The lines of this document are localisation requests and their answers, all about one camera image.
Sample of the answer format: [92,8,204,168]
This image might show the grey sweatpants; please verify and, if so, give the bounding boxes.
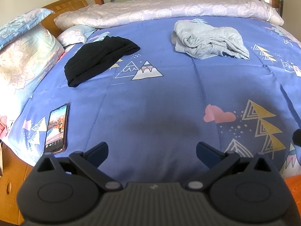
[171,20,249,60]

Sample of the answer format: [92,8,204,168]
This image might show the smartphone with lit screen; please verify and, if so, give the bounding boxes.
[44,103,70,154]

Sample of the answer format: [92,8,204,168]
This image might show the wooden bedside cabinet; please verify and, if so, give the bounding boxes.
[1,143,32,225]

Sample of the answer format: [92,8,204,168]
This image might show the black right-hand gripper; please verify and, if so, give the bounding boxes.
[292,129,301,147]

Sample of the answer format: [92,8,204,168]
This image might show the blue patterned bed sheet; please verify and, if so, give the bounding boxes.
[4,16,300,183]

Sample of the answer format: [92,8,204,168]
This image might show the black folded garment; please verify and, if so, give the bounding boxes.
[64,36,140,87]

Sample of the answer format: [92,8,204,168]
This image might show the large pastel pillow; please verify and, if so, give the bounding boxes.
[1,24,64,135]

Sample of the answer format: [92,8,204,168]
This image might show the small pale pillow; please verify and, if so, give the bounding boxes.
[57,25,96,47]

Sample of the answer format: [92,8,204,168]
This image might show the blue floral upper pillow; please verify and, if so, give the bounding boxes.
[1,8,54,49]

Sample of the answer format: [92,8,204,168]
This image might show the pale pink quilt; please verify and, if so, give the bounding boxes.
[54,0,284,31]

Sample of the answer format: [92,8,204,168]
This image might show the wooden headboard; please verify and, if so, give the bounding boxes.
[41,0,88,38]

